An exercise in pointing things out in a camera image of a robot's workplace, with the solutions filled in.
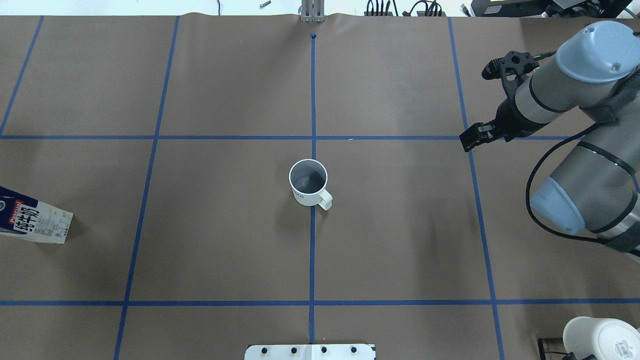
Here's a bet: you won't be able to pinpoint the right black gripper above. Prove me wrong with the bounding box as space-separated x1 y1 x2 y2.
459 98 533 153

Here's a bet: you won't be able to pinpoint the white mug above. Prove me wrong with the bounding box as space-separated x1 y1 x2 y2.
288 158 333 211

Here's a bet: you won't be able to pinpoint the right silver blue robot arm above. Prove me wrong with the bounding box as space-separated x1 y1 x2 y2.
459 20 640 262

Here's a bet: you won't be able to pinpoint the white cup rear in rack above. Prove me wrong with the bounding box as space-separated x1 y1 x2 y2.
562 316 640 360

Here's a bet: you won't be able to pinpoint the milk carton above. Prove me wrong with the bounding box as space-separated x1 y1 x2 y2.
0 187 74 244

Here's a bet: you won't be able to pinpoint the black monitor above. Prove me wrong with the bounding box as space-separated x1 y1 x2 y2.
470 0 550 18

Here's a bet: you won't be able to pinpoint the black usb hub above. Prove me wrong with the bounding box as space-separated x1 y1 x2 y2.
363 0 399 17

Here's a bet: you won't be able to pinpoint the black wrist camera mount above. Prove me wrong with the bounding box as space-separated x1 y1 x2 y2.
481 51 556 100

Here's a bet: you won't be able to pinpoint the aluminium frame post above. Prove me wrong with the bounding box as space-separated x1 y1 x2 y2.
298 0 326 24

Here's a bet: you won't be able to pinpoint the black wire cup rack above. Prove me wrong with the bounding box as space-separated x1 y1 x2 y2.
536 337 569 360

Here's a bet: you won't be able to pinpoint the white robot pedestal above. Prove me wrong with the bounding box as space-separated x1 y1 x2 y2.
244 343 377 360

